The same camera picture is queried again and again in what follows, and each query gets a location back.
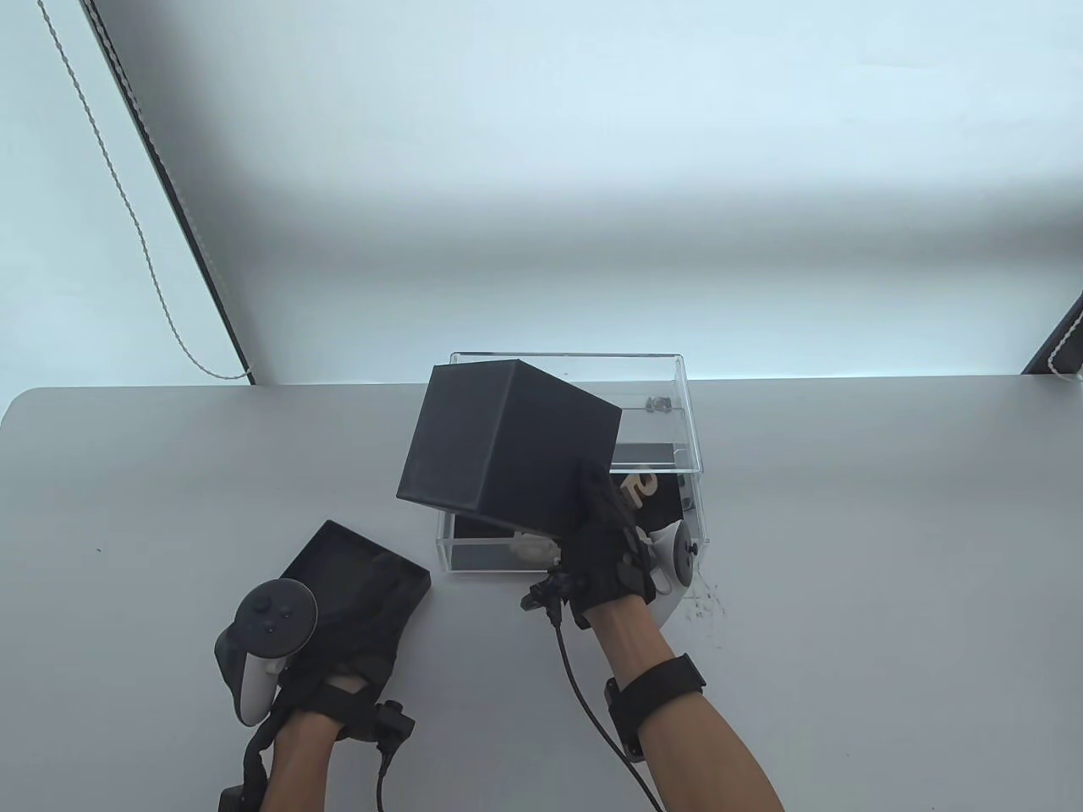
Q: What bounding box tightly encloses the person's left hand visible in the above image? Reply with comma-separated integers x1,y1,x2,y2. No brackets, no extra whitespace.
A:
275,609,409,743

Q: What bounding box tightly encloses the person's right hand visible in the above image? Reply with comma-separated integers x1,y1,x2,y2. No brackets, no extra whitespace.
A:
554,457,654,631

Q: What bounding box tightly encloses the pile of wooden number blocks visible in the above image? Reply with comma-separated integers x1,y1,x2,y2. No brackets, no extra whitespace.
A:
512,470,659,569

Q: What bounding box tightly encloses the clear drawer with black liner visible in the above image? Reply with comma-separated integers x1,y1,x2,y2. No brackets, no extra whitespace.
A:
434,406,710,573

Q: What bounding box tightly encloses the black box lid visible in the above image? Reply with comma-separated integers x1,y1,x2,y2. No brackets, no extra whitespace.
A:
279,520,431,673

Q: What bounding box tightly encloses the black cube box base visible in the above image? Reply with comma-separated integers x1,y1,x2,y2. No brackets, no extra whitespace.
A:
396,359,624,538

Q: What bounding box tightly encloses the person's right forearm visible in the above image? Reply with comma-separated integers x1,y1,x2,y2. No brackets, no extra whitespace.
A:
584,596,783,812

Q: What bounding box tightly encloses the person's left forearm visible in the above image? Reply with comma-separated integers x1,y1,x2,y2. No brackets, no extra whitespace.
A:
267,710,348,812

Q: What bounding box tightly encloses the clear acrylic drawer case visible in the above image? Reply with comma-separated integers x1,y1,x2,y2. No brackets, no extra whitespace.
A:
448,353,705,511

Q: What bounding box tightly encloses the black and white right controller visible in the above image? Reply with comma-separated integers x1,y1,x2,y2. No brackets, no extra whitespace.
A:
630,520,703,631

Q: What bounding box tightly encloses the black and white controller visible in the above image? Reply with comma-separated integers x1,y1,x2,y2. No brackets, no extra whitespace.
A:
630,520,703,631
214,579,318,727

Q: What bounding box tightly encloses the black and white left controller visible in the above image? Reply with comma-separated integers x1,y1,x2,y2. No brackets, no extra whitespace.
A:
214,579,318,727

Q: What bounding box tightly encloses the black right glove cable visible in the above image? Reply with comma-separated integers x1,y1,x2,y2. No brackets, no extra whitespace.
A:
520,571,665,812

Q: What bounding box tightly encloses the black glove cable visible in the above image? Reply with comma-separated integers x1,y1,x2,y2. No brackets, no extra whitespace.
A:
520,571,665,812
372,700,417,812

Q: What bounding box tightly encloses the black left glove cable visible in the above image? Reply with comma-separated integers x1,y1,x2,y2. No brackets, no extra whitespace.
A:
372,700,417,812

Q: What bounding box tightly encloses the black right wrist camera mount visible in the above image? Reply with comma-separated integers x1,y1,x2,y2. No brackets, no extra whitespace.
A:
605,653,707,754

